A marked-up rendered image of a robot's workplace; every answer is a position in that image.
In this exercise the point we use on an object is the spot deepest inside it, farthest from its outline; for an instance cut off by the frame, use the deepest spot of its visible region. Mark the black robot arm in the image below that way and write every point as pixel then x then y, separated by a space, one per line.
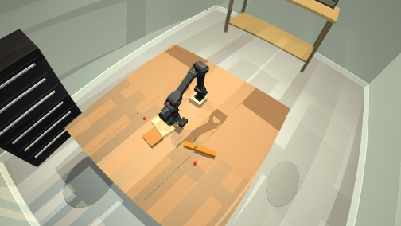
pixel 175 97

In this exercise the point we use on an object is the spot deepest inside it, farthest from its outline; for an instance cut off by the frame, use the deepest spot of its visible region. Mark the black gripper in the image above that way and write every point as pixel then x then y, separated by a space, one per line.
pixel 181 121

